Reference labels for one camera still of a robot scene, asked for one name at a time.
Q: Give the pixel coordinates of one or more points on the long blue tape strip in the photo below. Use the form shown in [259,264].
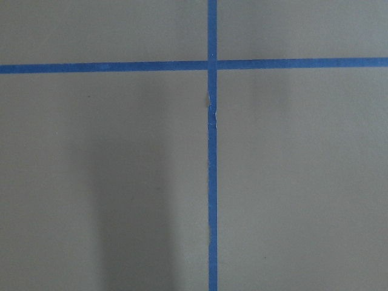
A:
[154,66]

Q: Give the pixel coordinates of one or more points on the crossing blue tape strip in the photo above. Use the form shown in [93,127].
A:
[212,82]

